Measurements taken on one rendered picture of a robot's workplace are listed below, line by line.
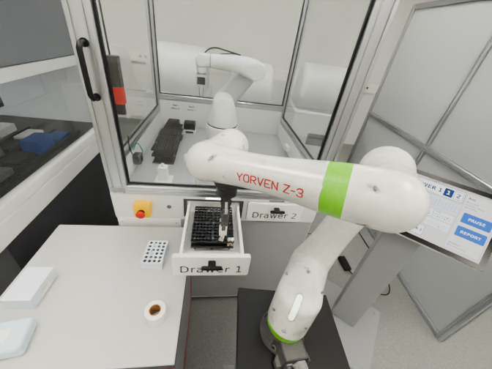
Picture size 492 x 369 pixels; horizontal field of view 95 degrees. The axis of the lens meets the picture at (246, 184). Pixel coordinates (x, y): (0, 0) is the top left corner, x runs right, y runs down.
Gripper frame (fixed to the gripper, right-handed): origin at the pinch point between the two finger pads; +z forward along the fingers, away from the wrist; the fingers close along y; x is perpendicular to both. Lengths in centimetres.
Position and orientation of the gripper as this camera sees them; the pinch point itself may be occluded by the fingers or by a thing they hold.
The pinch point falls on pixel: (222, 227)
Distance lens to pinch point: 91.5
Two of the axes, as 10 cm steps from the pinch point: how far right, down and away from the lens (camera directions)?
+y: 0.9, 5.5, -8.3
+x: 9.9, 0.5, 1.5
